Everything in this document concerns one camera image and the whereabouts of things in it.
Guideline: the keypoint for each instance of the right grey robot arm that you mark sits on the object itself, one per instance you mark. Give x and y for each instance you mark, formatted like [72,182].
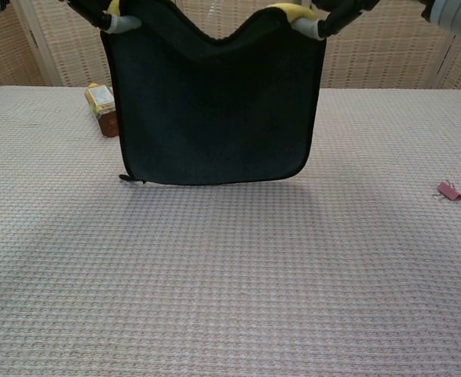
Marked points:
[458,13]

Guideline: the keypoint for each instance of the amber tea bottle yellow label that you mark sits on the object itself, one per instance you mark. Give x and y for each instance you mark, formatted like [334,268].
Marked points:
[101,98]

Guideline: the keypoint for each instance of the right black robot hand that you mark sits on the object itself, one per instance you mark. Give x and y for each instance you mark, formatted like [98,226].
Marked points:
[344,17]

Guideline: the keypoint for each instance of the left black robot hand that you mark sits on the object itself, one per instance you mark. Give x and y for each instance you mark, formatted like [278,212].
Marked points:
[92,13]

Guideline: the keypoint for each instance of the woven tablecloth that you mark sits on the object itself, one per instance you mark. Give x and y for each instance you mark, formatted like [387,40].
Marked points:
[230,275]

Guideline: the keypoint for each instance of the pink binder clip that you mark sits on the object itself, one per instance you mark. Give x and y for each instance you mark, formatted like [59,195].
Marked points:
[449,191]

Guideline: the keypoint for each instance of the yellow cloth with black trim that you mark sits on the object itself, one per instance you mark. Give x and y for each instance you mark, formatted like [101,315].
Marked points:
[214,118]

